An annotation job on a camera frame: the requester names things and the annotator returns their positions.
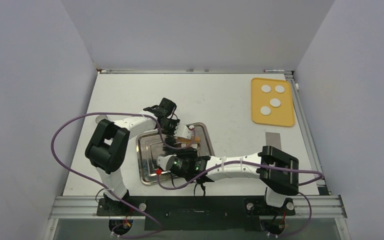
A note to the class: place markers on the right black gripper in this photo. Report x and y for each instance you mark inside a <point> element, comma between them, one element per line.
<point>190,153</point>

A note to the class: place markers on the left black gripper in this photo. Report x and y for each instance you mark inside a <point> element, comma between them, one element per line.
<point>175,124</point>

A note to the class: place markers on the stainless steel tray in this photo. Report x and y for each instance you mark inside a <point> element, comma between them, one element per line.
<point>149,147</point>

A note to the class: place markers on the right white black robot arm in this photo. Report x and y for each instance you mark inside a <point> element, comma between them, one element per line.
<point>277,169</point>

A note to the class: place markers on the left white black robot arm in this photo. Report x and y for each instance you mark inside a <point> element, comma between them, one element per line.
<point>108,145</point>

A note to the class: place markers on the white dough disc lower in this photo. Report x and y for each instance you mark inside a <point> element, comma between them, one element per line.
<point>265,110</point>

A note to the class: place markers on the white dough disc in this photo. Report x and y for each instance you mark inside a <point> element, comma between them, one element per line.
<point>266,88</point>
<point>265,110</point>
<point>279,89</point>
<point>275,102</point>

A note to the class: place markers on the white dough disc upper left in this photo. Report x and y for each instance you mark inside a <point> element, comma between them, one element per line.
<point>266,88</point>

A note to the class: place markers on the white dough disc middle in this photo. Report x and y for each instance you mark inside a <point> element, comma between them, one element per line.
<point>275,102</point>

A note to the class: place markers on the white dough disc upper right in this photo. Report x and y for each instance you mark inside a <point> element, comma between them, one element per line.
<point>279,89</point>

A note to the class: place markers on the grey rectangular patch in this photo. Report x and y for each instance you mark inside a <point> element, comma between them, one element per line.
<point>273,139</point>

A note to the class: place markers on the yellow plastic tray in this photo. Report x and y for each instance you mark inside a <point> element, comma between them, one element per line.
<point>283,116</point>

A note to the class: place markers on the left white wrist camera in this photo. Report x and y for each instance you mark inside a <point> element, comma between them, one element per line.
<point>183,131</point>

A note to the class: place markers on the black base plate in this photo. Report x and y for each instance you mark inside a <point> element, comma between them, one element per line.
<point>210,213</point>

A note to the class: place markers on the aluminium back rail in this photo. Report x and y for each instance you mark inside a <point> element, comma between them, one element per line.
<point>194,71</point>

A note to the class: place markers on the aluminium front rail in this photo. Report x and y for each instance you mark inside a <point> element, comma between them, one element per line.
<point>85,207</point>

